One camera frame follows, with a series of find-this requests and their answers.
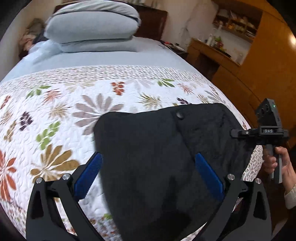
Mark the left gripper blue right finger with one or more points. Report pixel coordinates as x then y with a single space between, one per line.
211 179

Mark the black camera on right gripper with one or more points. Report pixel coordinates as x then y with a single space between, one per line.
267 113

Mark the wooden cabinet with shelves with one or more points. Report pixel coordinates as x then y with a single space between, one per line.
268 70

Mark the black pants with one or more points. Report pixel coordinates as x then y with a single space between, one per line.
149 179

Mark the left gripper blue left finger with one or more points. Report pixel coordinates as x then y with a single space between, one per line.
84 176

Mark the light blue lower pillow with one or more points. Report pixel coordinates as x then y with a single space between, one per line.
116 45

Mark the clothes pile beside bed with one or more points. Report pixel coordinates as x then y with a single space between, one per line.
34 34

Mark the floral quilted bedspread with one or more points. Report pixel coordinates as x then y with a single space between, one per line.
47 132

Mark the person's right hand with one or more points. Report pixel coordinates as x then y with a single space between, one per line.
288 173

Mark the person's right forearm beige sleeve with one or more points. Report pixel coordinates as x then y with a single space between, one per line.
290 198

